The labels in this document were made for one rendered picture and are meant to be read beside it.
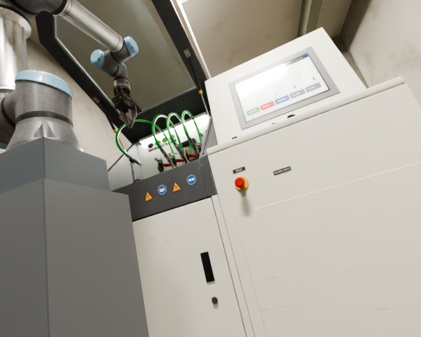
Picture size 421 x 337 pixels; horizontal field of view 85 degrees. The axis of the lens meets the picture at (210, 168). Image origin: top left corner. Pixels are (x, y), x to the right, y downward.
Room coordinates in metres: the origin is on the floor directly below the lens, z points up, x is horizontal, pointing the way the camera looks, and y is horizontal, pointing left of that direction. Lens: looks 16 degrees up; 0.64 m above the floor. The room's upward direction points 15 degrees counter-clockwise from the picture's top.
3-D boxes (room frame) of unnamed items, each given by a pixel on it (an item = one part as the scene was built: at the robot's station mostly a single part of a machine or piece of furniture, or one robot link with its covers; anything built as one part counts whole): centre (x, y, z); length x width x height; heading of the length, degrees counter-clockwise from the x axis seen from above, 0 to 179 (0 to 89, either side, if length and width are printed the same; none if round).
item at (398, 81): (0.87, -0.37, 0.96); 0.70 x 0.22 x 0.03; 74
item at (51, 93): (0.49, 0.37, 1.07); 0.13 x 0.12 x 0.14; 70
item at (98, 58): (0.87, 0.35, 1.54); 0.11 x 0.11 x 0.08; 70
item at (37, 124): (0.48, 0.36, 0.95); 0.15 x 0.15 x 0.10
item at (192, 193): (0.98, 0.33, 0.87); 0.62 x 0.04 x 0.16; 74
